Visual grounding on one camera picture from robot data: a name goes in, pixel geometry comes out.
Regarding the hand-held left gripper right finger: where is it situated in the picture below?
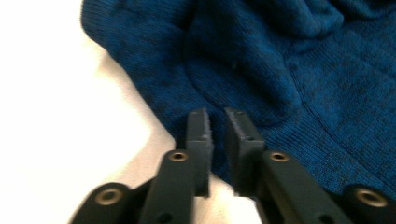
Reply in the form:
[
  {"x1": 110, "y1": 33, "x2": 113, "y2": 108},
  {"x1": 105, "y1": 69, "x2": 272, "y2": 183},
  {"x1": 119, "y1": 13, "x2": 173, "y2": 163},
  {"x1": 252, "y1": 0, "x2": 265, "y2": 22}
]
[{"x1": 224, "y1": 107, "x2": 266, "y2": 198}]

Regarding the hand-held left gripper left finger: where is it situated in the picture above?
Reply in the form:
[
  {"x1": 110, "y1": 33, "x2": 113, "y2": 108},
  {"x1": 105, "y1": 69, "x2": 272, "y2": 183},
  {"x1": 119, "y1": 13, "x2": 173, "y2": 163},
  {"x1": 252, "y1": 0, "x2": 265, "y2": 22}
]
[{"x1": 176, "y1": 107, "x2": 215, "y2": 198}]

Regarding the blue knit sweater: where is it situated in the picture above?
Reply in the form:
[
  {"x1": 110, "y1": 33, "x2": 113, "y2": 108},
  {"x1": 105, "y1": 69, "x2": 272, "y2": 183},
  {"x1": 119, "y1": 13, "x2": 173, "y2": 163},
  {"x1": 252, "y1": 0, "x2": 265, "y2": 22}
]
[{"x1": 79, "y1": 0, "x2": 396, "y2": 200}]

